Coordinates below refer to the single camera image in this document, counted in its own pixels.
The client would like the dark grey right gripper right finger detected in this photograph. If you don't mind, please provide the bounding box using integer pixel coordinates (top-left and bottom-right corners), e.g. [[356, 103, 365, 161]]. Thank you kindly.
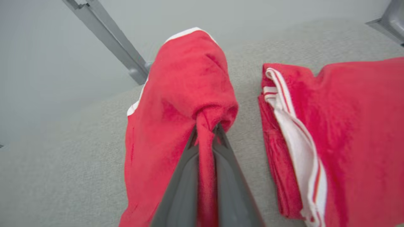
[[213, 124, 265, 227]]

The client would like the red garment with white trim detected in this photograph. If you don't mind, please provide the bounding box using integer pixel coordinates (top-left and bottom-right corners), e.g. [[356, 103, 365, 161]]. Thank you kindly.
[[118, 27, 239, 227]]

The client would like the grey wall partition post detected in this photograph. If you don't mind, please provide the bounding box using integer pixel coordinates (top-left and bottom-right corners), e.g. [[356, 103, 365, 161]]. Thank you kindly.
[[365, 0, 404, 47], [62, 0, 153, 85]]

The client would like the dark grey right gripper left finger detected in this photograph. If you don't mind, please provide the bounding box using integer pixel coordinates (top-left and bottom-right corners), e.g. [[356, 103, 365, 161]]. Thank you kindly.
[[150, 125, 199, 227]]

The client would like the grey fabric sofa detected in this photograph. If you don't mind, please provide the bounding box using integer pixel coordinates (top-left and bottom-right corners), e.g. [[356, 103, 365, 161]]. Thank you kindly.
[[0, 19, 404, 227]]

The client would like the red Bulls basketball jersey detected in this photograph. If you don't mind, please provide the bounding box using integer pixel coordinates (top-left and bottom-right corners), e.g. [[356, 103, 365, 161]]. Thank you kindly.
[[257, 56, 404, 227]]

